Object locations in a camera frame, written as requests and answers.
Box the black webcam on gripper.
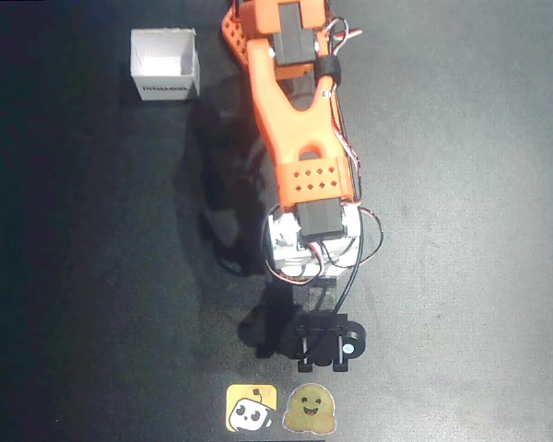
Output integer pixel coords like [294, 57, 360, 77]
[281, 311, 368, 375]

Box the smiling hugging face sticker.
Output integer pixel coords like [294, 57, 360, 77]
[281, 382, 337, 436]

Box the yellow robot sticker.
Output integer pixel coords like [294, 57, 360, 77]
[225, 383, 278, 434]

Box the white open cardboard box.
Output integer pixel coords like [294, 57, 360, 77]
[129, 27, 202, 102]

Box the white red servo cable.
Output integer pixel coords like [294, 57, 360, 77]
[324, 17, 365, 185]

